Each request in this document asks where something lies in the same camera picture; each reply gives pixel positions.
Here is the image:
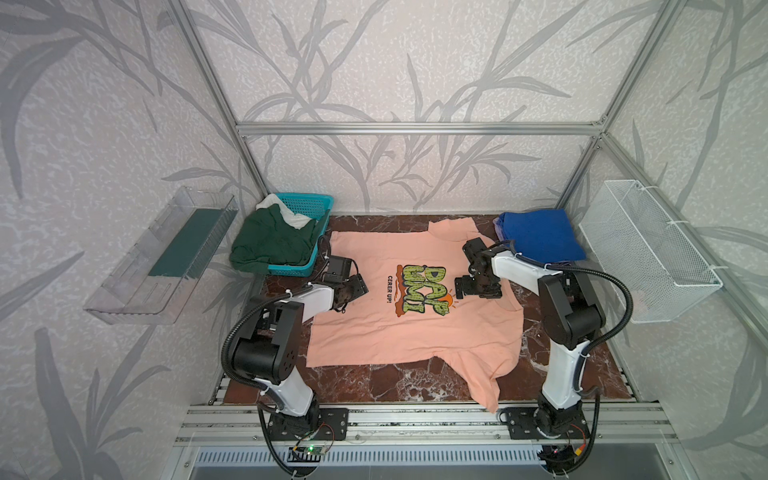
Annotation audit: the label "pink graphic t-shirt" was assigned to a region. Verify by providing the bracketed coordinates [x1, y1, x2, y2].
[306, 218, 524, 412]

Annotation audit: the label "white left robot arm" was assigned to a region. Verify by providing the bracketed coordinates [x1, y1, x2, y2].
[220, 274, 368, 418]

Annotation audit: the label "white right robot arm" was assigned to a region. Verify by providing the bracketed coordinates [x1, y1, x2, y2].
[455, 237, 605, 438]

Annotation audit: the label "purple folded t-shirt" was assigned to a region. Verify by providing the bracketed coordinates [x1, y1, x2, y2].
[493, 217, 505, 241]

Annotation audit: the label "blue folded t-shirt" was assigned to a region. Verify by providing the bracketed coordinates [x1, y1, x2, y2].
[499, 209, 586, 263]

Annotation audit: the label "white t-shirt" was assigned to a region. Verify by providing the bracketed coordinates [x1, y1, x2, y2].
[255, 194, 312, 230]

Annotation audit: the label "teal plastic laundry basket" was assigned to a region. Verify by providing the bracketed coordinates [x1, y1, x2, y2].
[268, 193, 334, 277]

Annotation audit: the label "dark green t-shirt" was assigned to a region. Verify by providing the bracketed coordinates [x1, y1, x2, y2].
[229, 205, 310, 273]

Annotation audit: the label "green circuit board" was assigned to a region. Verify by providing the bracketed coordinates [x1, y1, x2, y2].
[289, 443, 333, 462]

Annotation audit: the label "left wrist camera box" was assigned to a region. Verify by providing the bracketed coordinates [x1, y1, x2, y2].
[321, 255, 353, 285]

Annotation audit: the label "white wire mesh basket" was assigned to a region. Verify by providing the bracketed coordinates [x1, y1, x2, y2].
[579, 180, 723, 324]

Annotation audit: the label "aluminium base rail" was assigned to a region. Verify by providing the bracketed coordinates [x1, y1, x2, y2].
[161, 402, 695, 479]

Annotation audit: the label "clear plastic wall shelf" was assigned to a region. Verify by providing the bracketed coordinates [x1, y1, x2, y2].
[84, 187, 239, 326]

